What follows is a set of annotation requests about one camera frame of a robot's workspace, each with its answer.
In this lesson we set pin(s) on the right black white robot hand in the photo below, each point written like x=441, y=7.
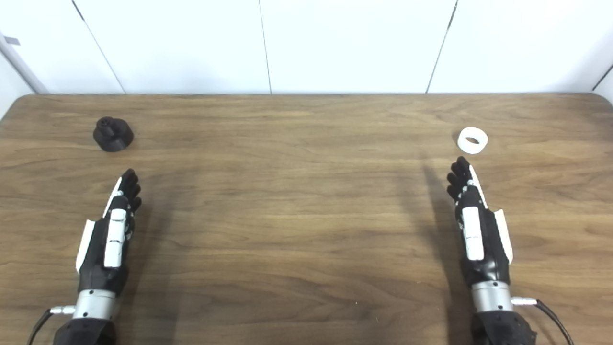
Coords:
x=473, y=235

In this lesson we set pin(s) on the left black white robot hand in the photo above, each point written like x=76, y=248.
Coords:
x=114, y=239

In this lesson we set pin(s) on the round black plastic part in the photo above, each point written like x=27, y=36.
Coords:
x=115, y=139

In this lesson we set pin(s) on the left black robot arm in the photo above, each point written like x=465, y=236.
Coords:
x=93, y=306

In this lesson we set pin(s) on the small grey tape tag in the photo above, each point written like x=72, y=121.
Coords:
x=12, y=40

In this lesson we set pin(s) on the grey wall corner trim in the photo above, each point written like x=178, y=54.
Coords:
x=21, y=64

